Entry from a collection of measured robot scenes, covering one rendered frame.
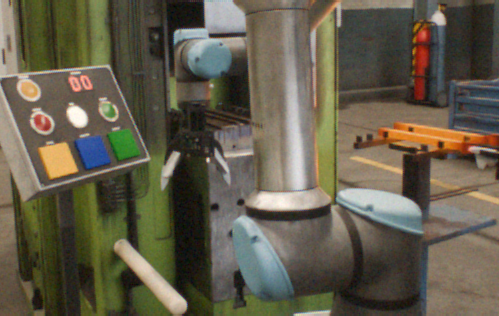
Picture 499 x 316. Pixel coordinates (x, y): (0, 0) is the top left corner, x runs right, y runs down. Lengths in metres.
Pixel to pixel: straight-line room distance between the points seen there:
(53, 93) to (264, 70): 0.76
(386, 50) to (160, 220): 8.31
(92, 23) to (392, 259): 1.16
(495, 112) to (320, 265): 4.81
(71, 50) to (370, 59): 7.97
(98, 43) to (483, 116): 4.32
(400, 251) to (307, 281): 0.14
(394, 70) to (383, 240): 9.28
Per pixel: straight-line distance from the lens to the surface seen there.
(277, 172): 0.76
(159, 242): 1.90
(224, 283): 1.82
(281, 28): 0.75
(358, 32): 9.57
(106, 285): 1.89
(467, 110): 5.68
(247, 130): 1.79
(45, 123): 1.36
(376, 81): 9.85
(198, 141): 1.23
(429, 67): 9.20
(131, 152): 1.46
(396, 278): 0.85
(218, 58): 1.09
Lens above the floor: 1.30
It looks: 9 degrees down
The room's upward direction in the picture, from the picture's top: 2 degrees counter-clockwise
